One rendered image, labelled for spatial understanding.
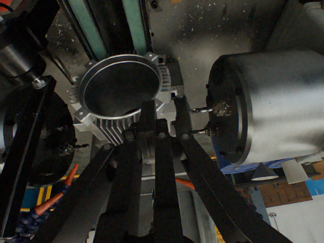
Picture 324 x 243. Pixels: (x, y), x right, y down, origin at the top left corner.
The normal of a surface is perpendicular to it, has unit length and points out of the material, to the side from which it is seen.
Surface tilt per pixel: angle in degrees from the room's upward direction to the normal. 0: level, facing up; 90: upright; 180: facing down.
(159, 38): 0
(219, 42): 0
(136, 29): 0
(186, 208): 90
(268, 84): 77
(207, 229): 90
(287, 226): 90
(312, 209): 90
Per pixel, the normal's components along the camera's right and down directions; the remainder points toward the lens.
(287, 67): -0.08, -0.47
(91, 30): 0.10, 0.86
